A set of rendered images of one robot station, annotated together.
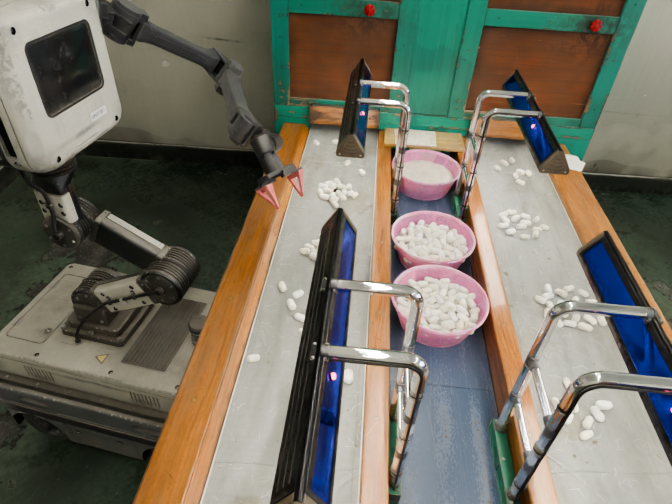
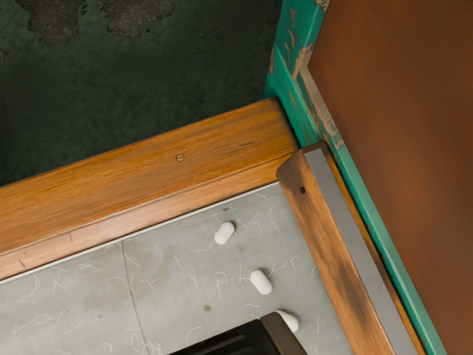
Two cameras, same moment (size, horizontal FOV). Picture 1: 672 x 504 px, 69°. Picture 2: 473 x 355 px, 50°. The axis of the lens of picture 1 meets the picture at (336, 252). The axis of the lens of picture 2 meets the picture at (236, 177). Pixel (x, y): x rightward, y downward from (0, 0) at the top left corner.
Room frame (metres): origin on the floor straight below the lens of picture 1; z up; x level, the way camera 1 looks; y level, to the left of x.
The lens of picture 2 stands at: (1.79, -0.02, 1.42)
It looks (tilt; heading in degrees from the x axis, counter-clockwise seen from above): 71 degrees down; 58
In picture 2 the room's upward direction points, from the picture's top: 8 degrees clockwise
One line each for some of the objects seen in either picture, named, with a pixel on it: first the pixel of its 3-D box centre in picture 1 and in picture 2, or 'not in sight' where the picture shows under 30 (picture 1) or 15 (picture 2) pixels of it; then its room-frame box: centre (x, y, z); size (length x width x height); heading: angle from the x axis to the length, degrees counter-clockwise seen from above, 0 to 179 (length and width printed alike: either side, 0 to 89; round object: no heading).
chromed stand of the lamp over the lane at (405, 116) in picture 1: (376, 153); not in sight; (1.53, -0.12, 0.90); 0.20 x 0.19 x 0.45; 177
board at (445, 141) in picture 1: (423, 139); not in sight; (1.91, -0.34, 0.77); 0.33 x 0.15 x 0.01; 87
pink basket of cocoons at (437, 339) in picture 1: (436, 308); not in sight; (0.97, -0.29, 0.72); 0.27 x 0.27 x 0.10
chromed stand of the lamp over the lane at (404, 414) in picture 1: (363, 394); not in sight; (0.56, -0.07, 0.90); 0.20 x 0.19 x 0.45; 177
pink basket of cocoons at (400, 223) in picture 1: (430, 246); not in sight; (1.25, -0.31, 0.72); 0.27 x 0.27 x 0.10
